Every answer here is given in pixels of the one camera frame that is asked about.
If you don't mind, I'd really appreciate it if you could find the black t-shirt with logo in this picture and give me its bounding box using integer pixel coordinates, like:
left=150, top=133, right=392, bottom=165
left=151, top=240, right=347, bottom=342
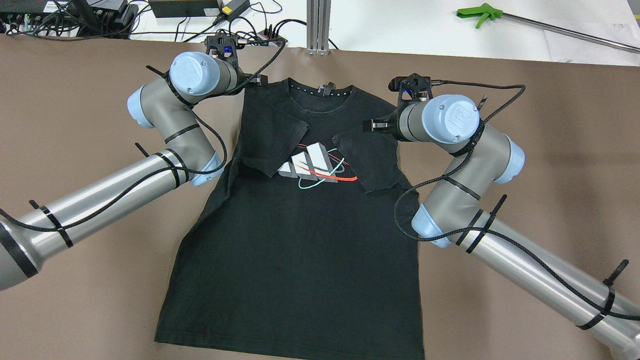
left=155, top=79, right=425, bottom=360

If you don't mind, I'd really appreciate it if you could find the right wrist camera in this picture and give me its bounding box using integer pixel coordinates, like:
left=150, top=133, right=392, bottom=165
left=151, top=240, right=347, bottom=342
left=387, top=73, right=434, bottom=107

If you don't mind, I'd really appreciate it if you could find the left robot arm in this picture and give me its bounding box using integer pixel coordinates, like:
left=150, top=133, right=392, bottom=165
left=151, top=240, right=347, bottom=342
left=1, top=51, right=250, bottom=290

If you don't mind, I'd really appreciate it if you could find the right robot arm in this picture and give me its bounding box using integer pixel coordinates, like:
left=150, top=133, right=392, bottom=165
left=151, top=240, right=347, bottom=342
left=365, top=94, right=639, bottom=360

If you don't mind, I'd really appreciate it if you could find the black power adapter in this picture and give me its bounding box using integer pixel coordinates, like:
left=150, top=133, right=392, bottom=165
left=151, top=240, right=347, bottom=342
left=148, top=0, right=223, bottom=19

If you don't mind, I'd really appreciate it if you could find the aluminium frame post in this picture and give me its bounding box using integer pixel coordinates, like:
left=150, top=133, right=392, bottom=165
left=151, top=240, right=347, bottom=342
left=306, top=0, right=331, bottom=56

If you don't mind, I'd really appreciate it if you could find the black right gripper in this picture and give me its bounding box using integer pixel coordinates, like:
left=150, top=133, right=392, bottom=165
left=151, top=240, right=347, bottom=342
left=363, top=115, right=403, bottom=138

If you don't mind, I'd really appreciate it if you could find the green handled grabber tool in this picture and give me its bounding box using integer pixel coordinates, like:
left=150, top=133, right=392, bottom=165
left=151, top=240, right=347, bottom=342
left=455, top=2, right=640, bottom=55

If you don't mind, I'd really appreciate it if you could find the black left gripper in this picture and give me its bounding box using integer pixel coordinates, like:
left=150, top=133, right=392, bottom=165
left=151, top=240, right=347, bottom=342
left=234, top=72, right=269, bottom=91

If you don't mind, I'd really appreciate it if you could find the red black usb hub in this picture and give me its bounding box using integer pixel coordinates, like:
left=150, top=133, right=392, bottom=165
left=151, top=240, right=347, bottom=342
left=249, top=27, right=287, bottom=47

